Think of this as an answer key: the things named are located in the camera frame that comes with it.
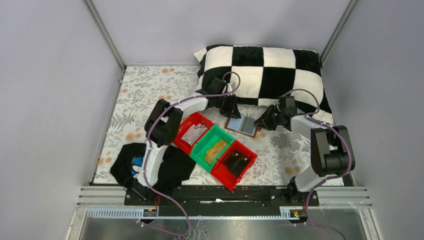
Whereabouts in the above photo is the black white checkered pillow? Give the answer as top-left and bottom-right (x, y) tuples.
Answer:
(193, 44), (334, 124)

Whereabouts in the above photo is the red bin with black cards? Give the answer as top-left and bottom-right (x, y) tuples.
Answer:
(210, 140), (258, 192)

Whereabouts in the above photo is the black card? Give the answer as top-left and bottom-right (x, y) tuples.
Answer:
(223, 150), (251, 177)
(241, 117), (257, 136)

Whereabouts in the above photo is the green plastic bin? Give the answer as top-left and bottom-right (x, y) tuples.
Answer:
(189, 125), (235, 172)

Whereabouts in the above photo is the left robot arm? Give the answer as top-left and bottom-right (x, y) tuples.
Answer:
(132, 77), (241, 200)

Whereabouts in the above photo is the red bin with white cards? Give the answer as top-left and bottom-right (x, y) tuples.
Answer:
(173, 112), (214, 155)

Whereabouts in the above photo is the black cloth with blue print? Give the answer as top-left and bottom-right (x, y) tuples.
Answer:
(110, 142), (196, 195)

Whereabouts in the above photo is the floral tablecloth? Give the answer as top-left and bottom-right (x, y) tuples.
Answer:
(92, 65), (345, 186)

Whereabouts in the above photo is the yellow card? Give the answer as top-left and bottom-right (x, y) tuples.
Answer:
(204, 140), (228, 165)

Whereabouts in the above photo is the brown leather card holder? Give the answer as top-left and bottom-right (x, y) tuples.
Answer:
(224, 115), (258, 138)

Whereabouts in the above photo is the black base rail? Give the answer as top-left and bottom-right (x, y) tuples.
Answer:
(124, 185), (321, 208)

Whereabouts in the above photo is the white VIP card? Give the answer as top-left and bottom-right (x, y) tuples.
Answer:
(181, 123), (208, 146)

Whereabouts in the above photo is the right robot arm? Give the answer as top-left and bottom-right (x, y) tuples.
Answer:
(254, 95), (356, 203)

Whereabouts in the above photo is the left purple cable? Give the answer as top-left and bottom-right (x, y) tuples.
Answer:
(135, 71), (242, 238)

